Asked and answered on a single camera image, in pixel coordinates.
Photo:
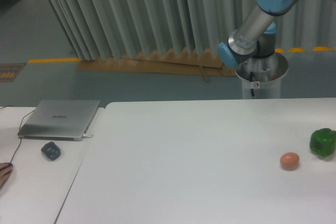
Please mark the green bell pepper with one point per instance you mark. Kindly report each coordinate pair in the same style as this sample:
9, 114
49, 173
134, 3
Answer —
322, 142

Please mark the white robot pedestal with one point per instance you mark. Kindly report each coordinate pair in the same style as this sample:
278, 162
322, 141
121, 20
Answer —
261, 77

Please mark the grey pleated curtain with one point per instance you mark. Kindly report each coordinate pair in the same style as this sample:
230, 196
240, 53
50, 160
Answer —
140, 28

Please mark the brown egg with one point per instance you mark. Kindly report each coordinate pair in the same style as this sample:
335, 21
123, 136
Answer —
289, 161

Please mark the person's hand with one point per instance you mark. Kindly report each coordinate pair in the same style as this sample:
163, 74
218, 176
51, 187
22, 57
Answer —
5, 172

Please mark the white usb plug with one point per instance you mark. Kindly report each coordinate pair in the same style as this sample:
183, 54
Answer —
87, 136

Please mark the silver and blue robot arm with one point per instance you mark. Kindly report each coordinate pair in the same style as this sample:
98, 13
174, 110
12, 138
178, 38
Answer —
242, 43

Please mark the dark grey round controller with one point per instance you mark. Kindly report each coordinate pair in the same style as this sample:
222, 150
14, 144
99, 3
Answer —
51, 151

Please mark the silver closed laptop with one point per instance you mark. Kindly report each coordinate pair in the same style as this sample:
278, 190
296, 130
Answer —
60, 120

